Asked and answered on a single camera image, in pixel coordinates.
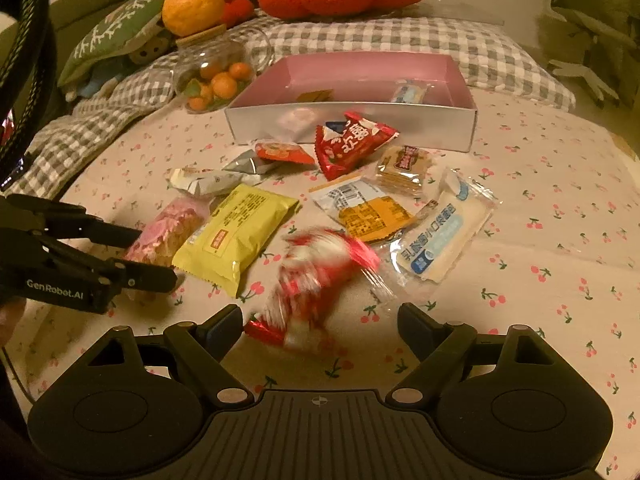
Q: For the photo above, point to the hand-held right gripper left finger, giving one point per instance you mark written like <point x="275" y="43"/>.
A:
<point x="227" y="323"/>

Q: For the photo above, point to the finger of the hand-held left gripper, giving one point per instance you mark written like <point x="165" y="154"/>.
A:
<point x="150" y="280"/>
<point x="110" y="232"/>

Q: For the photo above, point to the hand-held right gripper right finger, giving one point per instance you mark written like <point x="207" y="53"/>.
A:
<point x="411" y="325"/>

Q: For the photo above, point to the pink flowered cake packet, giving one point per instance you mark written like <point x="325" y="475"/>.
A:
<point x="167" y="230"/>

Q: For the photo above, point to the yellow snack packet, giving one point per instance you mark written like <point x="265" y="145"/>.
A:
<point x="235" y="235"/>

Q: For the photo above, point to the red and white foil packet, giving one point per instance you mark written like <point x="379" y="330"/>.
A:
<point x="310" y="280"/>

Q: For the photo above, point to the white bread packet blue print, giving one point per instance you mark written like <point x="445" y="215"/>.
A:
<point x="445" y="230"/>

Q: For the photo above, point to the white beige snack packet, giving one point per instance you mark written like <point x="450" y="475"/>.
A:
<point x="210" y="182"/>

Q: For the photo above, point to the silver foil snack packet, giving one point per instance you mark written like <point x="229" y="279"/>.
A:
<point x="247" y="164"/>

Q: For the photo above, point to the clear cracker packet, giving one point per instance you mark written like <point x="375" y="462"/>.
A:
<point x="405" y="170"/>

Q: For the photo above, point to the pink lined cardboard box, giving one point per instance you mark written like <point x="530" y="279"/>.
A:
<point x="360" y="77"/>

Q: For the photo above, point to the person's left hand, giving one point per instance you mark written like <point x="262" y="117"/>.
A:
<point x="9" y="320"/>

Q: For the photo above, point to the grey checked blanket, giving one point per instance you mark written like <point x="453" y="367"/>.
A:
<point x="90" y="125"/>

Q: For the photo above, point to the orange white barcode packet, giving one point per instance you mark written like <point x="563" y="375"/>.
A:
<point x="365" y="210"/>

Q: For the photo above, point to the blue plush toy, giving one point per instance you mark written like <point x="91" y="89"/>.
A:
<point x="97" y="77"/>

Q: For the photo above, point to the cherry print bed sheet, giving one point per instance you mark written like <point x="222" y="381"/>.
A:
<point x="525" y="210"/>

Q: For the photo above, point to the small orange snack packet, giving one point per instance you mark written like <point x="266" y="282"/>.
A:
<point x="282" y="152"/>

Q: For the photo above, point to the pile of small oranges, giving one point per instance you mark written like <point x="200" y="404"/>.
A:
<point x="222" y="85"/>

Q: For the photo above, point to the brown plush toy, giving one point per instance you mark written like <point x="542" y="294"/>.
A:
<point x="146" y="50"/>

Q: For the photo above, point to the red packet with white print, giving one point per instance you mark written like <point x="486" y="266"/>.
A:
<point x="350" y="145"/>

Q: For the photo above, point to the glass pitcher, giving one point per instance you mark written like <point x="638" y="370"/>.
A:
<point x="200" y="60"/>

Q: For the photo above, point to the green pillow white pattern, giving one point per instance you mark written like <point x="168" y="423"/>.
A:
<point x="115" y="30"/>

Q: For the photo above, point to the cork lid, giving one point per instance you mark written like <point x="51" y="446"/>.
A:
<point x="202" y="36"/>

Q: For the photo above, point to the small blue white packet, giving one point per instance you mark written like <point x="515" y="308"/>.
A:
<point x="410" y="92"/>

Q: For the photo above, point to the large yellow orange citrus fruit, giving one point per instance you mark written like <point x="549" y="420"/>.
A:
<point x="192" y="7"/>

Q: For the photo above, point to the golden brown snack packet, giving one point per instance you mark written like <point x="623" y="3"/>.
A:
<point x="315" y="96"/>

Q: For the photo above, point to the small red plush fruit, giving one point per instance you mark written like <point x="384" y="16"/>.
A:
<point x="239" y="10"/>

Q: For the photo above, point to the grey checked pillow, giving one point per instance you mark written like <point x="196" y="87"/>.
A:
<point x="450" y="40"/>

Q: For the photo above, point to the office chair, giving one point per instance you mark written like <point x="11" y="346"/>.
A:
<point x="585" y="25"/>

